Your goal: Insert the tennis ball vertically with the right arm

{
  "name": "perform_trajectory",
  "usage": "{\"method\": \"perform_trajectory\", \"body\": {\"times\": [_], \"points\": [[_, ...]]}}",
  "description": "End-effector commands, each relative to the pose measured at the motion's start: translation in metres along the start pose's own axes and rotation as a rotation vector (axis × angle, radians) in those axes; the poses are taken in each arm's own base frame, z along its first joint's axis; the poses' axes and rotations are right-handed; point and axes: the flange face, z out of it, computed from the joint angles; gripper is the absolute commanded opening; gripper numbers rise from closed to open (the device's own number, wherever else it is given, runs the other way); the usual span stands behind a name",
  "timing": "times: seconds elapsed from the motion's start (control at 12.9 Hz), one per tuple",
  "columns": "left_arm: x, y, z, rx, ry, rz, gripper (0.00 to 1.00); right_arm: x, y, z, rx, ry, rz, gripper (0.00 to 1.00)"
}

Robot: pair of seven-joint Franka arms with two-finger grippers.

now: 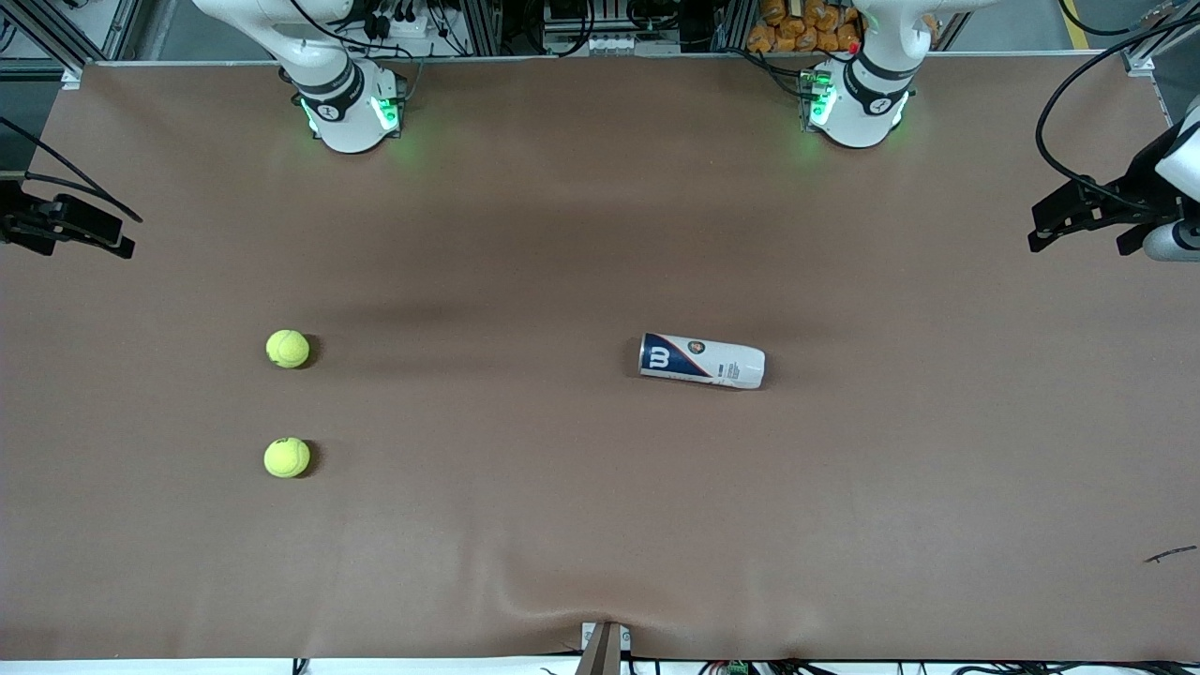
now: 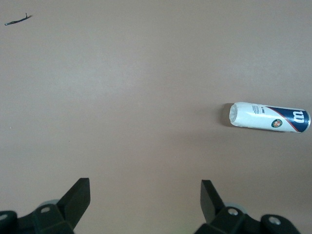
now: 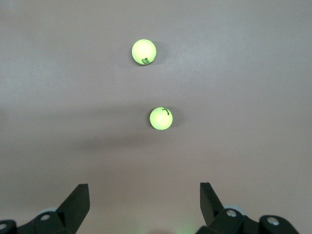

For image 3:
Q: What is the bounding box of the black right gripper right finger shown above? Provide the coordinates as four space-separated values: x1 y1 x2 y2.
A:
195 181 248 234

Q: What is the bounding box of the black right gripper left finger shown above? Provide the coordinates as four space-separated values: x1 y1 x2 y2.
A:
31 183 91 234

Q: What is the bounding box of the tennis ball with script logo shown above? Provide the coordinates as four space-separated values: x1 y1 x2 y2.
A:
149 106 174 131

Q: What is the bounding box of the tennis ball with block lettering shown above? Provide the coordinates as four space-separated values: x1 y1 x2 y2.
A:
131 39 157 66

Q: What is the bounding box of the brown table cover sheet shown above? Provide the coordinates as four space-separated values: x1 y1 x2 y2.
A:
0 0 312 234

